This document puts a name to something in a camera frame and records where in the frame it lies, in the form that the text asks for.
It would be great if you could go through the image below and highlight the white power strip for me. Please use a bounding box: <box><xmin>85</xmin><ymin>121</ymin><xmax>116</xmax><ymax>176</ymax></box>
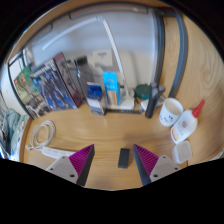
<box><xmin>41</xmin><ymin>146</ymin><xmax>77</xmax><ymax>160</ymax></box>

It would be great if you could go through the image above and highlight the white mug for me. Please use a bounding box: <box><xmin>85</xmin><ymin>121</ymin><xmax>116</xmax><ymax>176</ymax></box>
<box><xmin>158</xmin><ymin>97</ymin><xmax>185</xmax><ymax>128</ymax></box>

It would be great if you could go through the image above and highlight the tall light blue box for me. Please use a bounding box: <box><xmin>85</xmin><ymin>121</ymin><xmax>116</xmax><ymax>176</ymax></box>
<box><xmin>101</xmin><ymin>71</ymin><xmax>122</xmax><ymax>108</ymax></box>

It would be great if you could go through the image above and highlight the small clear plastic container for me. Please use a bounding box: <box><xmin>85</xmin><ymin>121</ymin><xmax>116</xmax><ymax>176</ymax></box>
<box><xmin>171</xmin><ymin>140</ymin><xmax>193</xmax><ymax>165</ymax></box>

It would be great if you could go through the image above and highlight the black electric shaver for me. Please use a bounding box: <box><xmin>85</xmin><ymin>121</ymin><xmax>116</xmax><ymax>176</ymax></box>
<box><xmin>144</xmin><ymin>81</ymin><xmax>166</xmax><ymax>119</ymax></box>

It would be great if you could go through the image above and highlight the white desk lamp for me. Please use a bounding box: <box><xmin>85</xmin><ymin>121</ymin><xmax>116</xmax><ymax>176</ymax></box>
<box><xmin>41</xmin><ymin>16</ymin><xmax>136</xmax><ymax>111</ymax></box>

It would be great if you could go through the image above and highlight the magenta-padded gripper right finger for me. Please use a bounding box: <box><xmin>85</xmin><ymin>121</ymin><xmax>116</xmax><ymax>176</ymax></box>
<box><xmin>132</xmin><ymin>143</ymin><xmax>181</xmax><ymax>187</ymax></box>

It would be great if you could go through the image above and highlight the white coiled power cable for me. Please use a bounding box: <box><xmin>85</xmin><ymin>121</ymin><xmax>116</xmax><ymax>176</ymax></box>
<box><xmin>25</xmin><ymin>120</ymin><xmax>57</xmax><ymax>152</ymax></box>

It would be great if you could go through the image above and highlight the blue-green bedding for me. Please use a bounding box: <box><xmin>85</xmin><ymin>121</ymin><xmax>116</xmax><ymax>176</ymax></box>
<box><xmin>0</xmin><ymin>108</ymin><xmax>29</xmax><ymax>161</ymax></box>

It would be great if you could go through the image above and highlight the small dark blue box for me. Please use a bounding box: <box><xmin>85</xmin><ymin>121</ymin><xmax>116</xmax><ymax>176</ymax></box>
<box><xmin>86</xmin><ymin>81</ymin><xmax>108</xmax><ymax>116</ymax></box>

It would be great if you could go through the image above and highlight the green tree figure toy box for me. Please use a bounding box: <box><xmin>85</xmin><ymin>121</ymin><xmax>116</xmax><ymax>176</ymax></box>
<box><xmin>13</xmin><ymin>64</ymin><xmax>51</xmax><ymax>119</ymax></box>

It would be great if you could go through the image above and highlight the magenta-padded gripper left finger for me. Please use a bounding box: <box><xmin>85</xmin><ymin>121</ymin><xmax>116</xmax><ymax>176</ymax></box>
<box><xmin>45</xmin><ymin>143</ymin><xmax>96</xmax><ymax>188</ymax></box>

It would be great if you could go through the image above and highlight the black charger block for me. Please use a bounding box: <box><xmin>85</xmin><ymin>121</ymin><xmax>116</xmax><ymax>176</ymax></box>
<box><xmin>117</xmin><ymin>147</ymin><xmax>131</xmax><ymax>169</ymax></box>

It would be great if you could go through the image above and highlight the green round tin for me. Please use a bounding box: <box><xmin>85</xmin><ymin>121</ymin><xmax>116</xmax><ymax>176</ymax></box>
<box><xmin>134</xmin><ymin>83</ymin><xmax>153</xmax><ymax>100</ymax></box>

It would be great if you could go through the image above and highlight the blue robot model kit box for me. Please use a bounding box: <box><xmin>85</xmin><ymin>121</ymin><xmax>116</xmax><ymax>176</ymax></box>
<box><xmin>30</xmin><ymin>52</ymin><xmax>84</xmax><ymax>112</ymax></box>

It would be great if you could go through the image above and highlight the white glue bottle red cap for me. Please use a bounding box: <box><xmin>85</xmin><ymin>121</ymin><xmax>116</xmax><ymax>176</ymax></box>
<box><xmin>170</xmin><ymin>99</ymin><xmax>206</xmax><ymax>145</ymax></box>

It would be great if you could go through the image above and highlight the grey metal desk frame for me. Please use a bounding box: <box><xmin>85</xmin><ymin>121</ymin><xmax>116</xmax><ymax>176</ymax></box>
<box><xmin>6</xmin><ymin>3</ymin><xmax>189</xmax><ymax>119</ymax></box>

